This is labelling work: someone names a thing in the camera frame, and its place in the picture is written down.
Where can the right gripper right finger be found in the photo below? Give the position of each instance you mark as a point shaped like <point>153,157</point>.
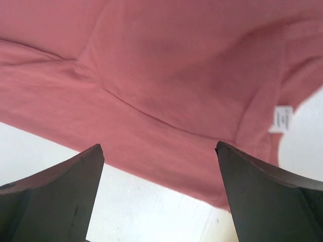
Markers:
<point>268,203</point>

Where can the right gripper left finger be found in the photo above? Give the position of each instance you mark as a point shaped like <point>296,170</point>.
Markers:
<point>55,204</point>

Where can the pink red t shirt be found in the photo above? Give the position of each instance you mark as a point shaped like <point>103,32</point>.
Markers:
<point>159,83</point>

